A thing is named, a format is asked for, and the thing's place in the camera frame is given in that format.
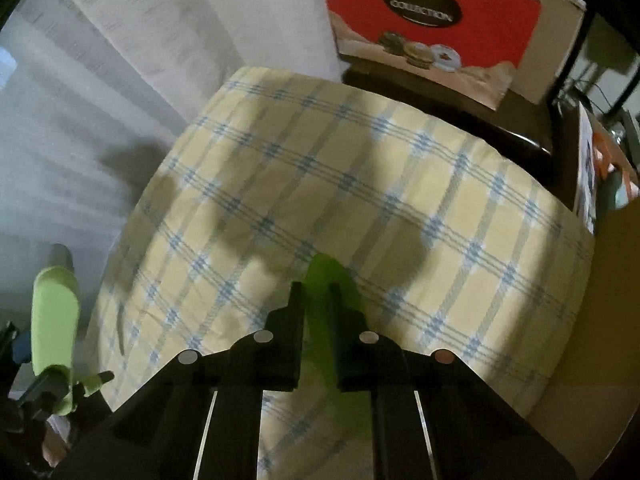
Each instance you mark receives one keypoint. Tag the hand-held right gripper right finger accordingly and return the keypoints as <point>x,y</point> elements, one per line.
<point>345,355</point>

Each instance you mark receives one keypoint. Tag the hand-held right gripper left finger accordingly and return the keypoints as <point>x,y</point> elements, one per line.
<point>295,340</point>

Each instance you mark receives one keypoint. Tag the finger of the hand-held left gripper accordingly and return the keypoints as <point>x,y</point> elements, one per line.
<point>47,382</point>

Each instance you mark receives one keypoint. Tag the green tube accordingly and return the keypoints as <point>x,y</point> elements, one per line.
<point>52,320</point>

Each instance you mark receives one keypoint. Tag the light green plastic tool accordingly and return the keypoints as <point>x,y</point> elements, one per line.
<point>320,280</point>

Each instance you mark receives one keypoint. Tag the white printed box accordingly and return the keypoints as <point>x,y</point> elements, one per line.
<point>585,175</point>

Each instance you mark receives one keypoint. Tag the red box black oval label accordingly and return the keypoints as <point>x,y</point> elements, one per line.
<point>425,50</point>

